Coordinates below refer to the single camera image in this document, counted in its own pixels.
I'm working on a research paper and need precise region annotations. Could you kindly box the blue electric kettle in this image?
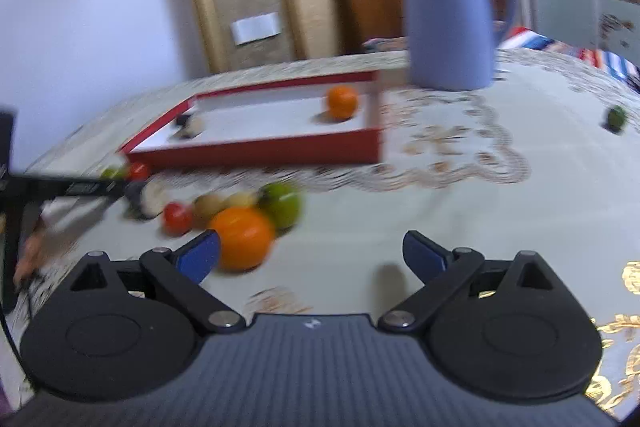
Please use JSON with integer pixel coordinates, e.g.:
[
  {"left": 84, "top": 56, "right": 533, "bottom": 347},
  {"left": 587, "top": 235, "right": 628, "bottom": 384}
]
[{"left": 392, "top": 0, "right": 521, "bottom": 92}]

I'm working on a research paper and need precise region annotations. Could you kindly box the eggplant piece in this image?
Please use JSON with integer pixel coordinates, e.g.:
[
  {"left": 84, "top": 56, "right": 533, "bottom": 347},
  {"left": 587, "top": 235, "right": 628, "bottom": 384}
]
[
  {"left": 172, "top": 113, "right": 206, "bottom": 140},
  {"left": 124, "top": 179, "right": 171, "bottom": 220}
]

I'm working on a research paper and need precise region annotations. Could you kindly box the person's left hand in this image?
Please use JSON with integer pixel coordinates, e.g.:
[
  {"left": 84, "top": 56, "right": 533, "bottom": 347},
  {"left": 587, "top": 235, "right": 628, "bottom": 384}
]
[{"left": 14, "top": 227, "right": 58, "bottom": 290}]

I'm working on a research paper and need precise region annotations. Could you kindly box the orange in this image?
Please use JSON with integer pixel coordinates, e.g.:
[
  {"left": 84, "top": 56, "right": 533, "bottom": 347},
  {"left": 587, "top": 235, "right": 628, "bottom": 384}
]
[
  {"left": 209, "top": 206, "right": 277, "bottom": 273},
  {"left": 327, "top": 85, "right": 361, "bottom": 122}
]

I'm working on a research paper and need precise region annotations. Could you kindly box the eggplant piece in tray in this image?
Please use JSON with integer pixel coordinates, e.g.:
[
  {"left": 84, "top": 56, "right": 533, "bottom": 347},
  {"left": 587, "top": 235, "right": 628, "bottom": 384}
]
[{"left": 172, "top": 113, "right": 206, "bottom": 140}]

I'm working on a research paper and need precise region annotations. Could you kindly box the large green tomato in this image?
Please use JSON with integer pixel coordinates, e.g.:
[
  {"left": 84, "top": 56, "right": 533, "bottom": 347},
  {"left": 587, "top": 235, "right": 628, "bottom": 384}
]
[{"left": 257, "top": 182, "right": 303, "bottom": 230}]

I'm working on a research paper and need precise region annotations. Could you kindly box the white wall switch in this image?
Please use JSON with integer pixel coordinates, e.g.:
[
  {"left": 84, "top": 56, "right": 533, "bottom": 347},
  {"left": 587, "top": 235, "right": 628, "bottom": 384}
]
[{"left": 231, "top": 13, "right": 281, "bottom": 46}]

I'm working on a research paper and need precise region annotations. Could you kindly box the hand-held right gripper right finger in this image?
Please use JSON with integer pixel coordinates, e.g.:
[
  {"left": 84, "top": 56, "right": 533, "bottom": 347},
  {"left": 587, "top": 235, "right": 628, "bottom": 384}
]
[{"left": 377, "top": 229, "right": 567, "bottom": 334}]

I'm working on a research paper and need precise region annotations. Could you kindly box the brown round fruit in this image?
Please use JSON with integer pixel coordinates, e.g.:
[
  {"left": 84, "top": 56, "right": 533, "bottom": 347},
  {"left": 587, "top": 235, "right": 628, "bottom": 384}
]
[{"left": 192, "top": 193, "right": 226, "bottom": 228}]

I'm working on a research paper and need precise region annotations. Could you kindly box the red cardboard tray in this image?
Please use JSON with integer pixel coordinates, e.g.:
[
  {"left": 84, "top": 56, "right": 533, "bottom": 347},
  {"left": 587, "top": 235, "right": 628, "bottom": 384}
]
[{"left": 120, "top": 69, "right": 386, "bottom": 170}]

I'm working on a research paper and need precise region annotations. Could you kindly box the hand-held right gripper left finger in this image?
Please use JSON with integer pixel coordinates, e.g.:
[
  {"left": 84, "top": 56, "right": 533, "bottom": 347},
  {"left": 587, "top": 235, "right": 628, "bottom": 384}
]
[{"left": 67, "top": 229, "right": 247, "bottom": 335}]

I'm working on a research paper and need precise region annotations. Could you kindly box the gold lace tablecloth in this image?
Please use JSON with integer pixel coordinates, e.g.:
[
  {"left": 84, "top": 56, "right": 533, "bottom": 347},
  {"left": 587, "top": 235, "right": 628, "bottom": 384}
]
[{"left": 0, "top": 47, "right": 640, "bottom": 427}]

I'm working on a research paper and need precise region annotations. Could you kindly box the striped cloth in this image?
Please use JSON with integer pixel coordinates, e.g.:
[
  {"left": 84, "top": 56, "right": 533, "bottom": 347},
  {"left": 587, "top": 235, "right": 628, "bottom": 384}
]
[{"left": 500, "top": 26, "right": 640, "bottom": 82}]

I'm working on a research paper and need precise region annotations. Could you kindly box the yellow round fruit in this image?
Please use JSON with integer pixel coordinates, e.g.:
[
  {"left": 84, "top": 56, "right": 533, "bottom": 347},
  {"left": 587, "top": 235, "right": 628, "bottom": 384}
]
[{"left": 222, "top": 191, "right": 261, "bottom": 210}]

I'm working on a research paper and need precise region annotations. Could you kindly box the patterned pink bedding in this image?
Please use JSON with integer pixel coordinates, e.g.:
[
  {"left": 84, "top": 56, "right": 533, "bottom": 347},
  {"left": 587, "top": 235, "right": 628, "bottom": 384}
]
[{"left": 362, "top": 36, "right": 411, "bottom": 54}]

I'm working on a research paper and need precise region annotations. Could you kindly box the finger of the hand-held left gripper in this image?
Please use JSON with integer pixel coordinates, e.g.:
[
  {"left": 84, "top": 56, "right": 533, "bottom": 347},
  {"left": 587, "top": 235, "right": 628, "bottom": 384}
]
[
  {"left": 44, "top": 196, "right": 123, "bottom": 235},
  {"left": 102, "top": 178, "right": 132, "bottom": 208}
]

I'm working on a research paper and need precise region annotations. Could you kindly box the wooden headboard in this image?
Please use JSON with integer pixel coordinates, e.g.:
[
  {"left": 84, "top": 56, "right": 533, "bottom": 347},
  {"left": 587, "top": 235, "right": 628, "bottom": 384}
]
[{"left": 331, "top": 0, "right": 507, "bottom": 55}]

